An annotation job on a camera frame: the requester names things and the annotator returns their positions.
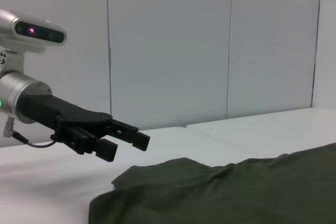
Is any thin black cable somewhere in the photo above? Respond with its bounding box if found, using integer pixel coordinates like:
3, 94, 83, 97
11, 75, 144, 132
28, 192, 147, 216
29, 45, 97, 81
12, 130, 57, 148

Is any clear cable plug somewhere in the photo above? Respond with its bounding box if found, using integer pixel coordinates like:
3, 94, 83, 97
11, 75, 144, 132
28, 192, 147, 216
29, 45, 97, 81
3, 116, 15, 138

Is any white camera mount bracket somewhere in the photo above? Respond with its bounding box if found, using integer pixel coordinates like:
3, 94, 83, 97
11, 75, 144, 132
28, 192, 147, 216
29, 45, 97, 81
0, 47, 46, 78

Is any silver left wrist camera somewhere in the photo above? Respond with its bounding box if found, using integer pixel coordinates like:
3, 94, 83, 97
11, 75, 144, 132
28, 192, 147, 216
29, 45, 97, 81
0, 8, 68, 53

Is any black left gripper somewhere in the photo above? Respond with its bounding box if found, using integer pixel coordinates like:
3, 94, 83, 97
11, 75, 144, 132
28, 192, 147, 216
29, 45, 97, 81
16, 94, 151, 163

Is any dark green t-shirt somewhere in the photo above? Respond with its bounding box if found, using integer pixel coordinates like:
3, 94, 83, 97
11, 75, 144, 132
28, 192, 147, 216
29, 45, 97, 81
89, 142, 336, 224

